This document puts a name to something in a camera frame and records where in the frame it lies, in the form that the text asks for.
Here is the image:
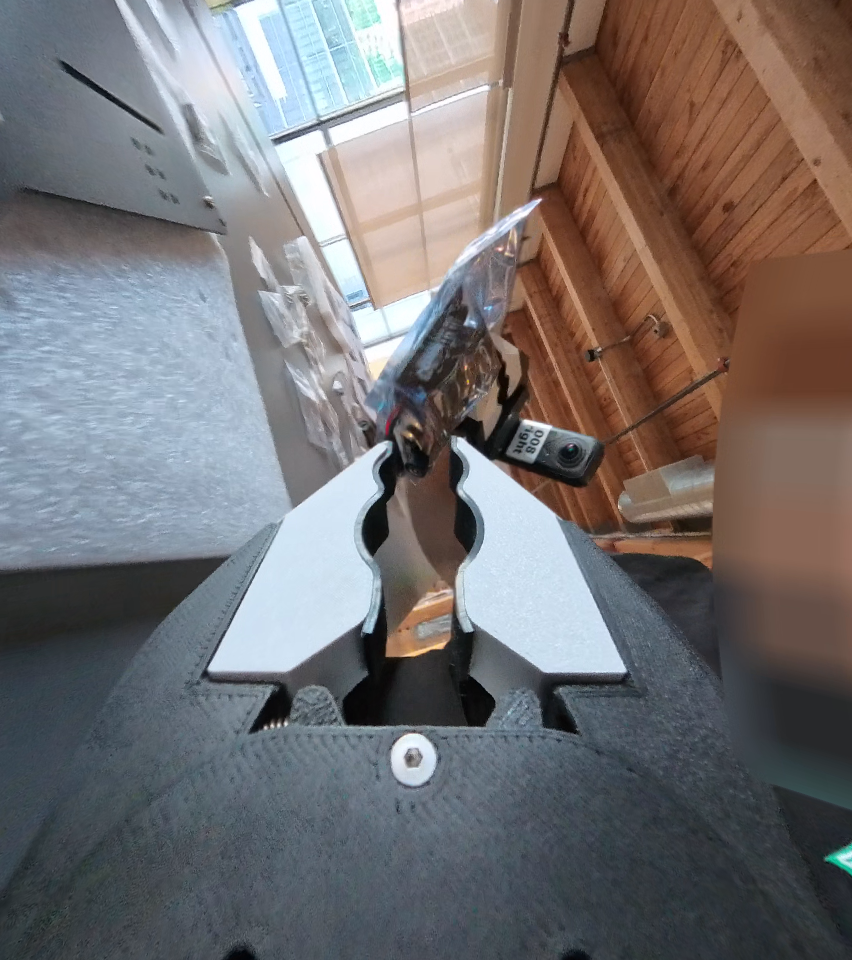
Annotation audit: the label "scattered small clear parts bags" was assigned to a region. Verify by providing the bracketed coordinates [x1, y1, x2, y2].
[171, 90, 385, 469]

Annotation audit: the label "white foam sheet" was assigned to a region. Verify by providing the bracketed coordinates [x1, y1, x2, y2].
[0, 188, 302, 583]

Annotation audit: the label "silver metal air duct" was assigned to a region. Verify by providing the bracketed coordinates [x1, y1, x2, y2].
[614, 455, 719, 529]

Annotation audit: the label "black metal base plate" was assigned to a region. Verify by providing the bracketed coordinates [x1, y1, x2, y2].
[0, 0, 235, 253]

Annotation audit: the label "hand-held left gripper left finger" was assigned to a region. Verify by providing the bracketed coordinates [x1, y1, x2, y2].
[204, 443, 397, 732]

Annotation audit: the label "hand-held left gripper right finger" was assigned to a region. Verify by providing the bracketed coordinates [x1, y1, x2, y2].
[450, 438, 629, 732]

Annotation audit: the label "silver plastic parts bag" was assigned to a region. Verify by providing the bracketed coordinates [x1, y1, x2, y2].
[362, 195, 544, 469]

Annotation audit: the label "large office windows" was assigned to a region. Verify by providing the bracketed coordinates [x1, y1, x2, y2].
[204, 0, 524, 354]

